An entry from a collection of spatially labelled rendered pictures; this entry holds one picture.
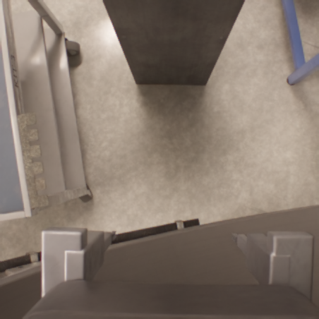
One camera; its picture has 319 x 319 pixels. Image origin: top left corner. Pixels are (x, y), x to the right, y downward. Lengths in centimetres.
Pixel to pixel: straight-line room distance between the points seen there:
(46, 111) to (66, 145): 19
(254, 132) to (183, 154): 25
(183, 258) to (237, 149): 85
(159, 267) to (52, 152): 63
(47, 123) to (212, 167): 58
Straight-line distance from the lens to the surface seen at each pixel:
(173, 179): 144
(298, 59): 141
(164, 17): 82
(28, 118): 80
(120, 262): 62
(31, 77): 123
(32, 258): 85
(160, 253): 64
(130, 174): 145
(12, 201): 84
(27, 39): 126
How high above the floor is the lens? 144
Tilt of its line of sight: 89 degrees down
